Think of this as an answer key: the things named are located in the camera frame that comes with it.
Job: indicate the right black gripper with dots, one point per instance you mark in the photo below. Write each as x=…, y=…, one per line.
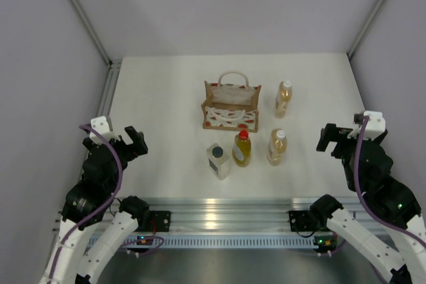
x=331, y=133

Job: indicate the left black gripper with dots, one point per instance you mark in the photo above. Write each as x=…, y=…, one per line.
x=137, y=139

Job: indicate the amber bottle white cap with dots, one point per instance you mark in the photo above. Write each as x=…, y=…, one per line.
x=283, y=97
x=277, y=146

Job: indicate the clear bottle dark cap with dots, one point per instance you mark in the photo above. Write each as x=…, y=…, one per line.
x=219, y=161

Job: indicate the yellow bottle red cap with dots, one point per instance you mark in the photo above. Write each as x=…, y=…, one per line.
x=241, y=150

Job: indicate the watermelon print canvas bag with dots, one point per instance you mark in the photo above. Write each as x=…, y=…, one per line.
x=229, y=106

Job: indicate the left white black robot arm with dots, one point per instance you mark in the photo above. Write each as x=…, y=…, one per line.
x=86, y=203

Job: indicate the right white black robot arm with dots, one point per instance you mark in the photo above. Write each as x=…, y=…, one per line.
x=389, y=202

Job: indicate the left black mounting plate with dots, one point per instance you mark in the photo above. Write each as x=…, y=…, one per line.
x=158, y=221

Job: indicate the black mounting plate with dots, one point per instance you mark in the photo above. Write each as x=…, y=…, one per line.
x=158, y=221
x=302, y=221

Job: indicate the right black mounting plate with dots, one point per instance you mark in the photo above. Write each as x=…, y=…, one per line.
x=302, y=221

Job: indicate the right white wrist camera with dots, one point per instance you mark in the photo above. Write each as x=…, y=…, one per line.
x=375, y=127

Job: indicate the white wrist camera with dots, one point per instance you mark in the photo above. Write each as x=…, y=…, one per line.
x=103, y=125
x=375, y=127

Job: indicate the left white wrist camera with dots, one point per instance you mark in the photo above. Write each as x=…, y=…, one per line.
x=103, y=125

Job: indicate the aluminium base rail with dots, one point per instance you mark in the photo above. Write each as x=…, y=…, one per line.
x=234, y=216

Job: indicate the white slotted cable duct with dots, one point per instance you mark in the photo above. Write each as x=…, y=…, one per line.
x=230, y=241

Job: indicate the left aluminium frame post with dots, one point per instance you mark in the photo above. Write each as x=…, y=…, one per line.
x=90, y=30

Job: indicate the aluminium frame post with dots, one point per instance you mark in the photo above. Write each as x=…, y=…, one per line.
x=90, y=30
x=367, y=24

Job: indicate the right aluminium frame post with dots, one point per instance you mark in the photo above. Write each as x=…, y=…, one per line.
x=367, y=24

